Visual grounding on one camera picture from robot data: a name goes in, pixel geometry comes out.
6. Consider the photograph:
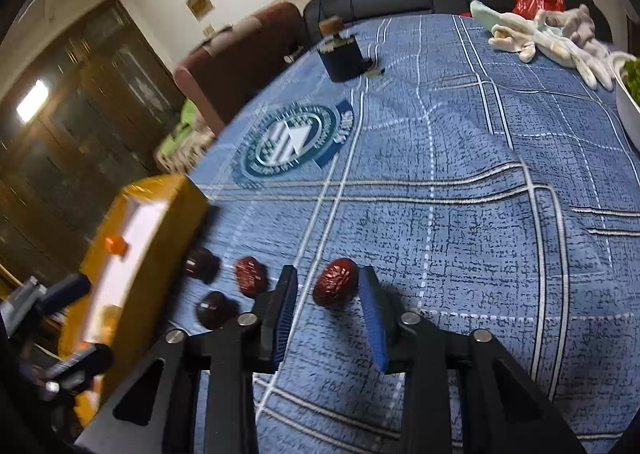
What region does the white cotton glove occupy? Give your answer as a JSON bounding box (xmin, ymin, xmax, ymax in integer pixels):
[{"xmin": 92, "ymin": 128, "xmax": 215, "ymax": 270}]
[{"xmin": 490, "ymin": 17, "xmax": 615, "ymax": 91}]

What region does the green cloth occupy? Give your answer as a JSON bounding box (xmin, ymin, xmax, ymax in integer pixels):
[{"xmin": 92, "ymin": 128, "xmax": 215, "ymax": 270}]
[{"xmin": 155, "ymin": 99, "xmax": 216, "ymax": 170}]

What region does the blue printed tablecloth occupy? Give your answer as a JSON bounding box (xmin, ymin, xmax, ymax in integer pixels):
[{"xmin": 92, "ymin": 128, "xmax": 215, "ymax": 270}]
[{"xmin": 187, "ymin": 13, "xmax": 640, "ymax": 454}]

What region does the dark wooden glass cabinet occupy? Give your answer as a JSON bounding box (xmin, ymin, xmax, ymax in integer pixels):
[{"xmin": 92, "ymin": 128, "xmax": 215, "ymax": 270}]
[{"xmin": 0, "ymin": 0, "xmax": 186, "ymax": 295}]

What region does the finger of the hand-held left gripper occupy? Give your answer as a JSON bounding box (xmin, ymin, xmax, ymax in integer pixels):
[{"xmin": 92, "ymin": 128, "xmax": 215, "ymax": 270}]
[
  {"xmin": 42, "ymin": 273, "xmax": 93, "ymax": 315},
  {"xmin": 40, "ymin": 343, "xmax": 116, "ymax": 397}
]

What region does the yellow cardboard box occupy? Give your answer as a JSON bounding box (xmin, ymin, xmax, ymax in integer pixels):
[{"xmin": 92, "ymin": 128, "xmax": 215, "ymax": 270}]
[{"xmin": 57, "ymin": 173, "xmax": 211, "ymax": 427}]

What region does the pale green glove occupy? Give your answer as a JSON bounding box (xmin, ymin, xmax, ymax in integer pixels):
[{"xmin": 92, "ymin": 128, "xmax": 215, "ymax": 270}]
[{"xmin": 470, "ymin": 0, "xmax": 531, "ymax": 32}]

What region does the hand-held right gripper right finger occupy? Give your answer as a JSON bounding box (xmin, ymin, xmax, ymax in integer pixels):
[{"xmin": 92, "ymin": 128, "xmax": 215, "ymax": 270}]
[{"xmin": 357, "ymin": 265, "xmax": 588, "ymax": 454}]

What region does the green lettuce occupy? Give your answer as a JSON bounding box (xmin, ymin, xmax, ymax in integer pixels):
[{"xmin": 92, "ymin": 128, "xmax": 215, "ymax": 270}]
[{"xmin": 622, "ymin": 59, "xmax": 640, "ymax": 102}]

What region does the grey cotton glove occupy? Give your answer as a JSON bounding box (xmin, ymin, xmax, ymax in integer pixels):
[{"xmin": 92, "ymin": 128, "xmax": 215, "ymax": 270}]
[{"xmin": 542, "ymin": 4, "xmax": 601, "ymax": 46}]

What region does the white bowl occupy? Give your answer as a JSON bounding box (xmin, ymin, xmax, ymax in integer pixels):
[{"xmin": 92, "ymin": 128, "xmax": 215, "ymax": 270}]
[{"xmin": 609, "ymin": 51, "xmax": 640, "ymax": 150}]

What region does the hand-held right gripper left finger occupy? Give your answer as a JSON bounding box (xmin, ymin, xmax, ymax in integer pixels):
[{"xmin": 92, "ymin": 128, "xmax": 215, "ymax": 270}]
[{"xmin": 74, "ymin": 264, "xmax": 299, "ymax": 454}]

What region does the black box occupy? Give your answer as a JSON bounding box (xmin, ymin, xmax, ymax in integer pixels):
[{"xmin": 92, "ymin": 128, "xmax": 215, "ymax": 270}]
[{"xmin": 317, "ymin": 34, "xmax": 363, "ymax": 84}]

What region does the brown armchair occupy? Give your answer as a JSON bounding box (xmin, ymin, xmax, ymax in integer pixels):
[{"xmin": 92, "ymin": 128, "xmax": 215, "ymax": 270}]
[{"xmin": 174, "ymin": 2, "xmax": 308, "ymax": 135}]

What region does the red date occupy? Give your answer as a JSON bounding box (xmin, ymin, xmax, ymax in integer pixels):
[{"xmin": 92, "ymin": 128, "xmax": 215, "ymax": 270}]
[
  {"xmin": 235, "ymin": 257, "xmax": 266, "ymax": 297},
  {"xmin": 312, "ymin": 257, "xmax": 358, "ymax": 309}
]

